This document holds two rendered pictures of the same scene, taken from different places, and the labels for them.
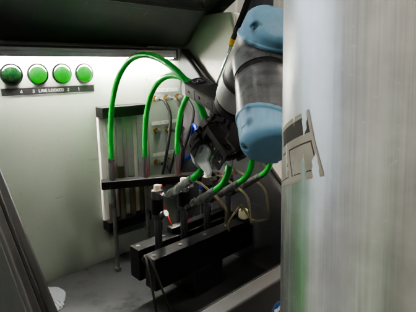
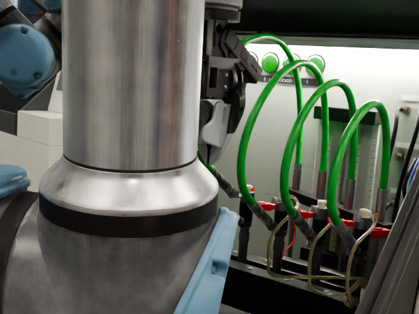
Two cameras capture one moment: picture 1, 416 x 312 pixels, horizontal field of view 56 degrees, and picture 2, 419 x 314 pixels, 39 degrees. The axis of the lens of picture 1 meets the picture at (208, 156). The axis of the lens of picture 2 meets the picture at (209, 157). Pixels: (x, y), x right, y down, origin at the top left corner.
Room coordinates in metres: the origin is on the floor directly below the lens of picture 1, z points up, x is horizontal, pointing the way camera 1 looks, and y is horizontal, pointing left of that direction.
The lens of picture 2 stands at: (0.58, -0.99, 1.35)
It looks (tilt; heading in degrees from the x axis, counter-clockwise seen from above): 8 degrees down; 80
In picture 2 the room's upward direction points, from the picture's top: 4 degrees clockwise
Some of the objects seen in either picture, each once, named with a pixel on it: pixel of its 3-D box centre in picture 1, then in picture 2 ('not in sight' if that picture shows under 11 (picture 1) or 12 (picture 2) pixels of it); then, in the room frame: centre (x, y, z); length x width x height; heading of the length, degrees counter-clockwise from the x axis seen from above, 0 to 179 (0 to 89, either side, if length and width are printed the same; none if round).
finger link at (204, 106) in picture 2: not in sight; (194, 131); (0.70, -0.18, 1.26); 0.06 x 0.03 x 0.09; 44
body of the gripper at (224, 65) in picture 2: not in sight; (207, 55); (0.71, -0.19, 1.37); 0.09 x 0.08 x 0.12; 44
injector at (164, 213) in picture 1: (161, 233); (240, 243); (0.85, 0.11, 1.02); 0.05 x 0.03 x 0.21; 44
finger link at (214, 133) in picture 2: not in sight; (212, 134); (0.72, -0.20, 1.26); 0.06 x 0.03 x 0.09; 44
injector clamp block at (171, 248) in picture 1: (195, 256); (291, 313); (0.94, 0.03, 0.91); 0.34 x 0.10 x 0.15; 134
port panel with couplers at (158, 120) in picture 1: (168, 128); (418, 156); (1.21, 0.13, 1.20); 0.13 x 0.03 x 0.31; 134
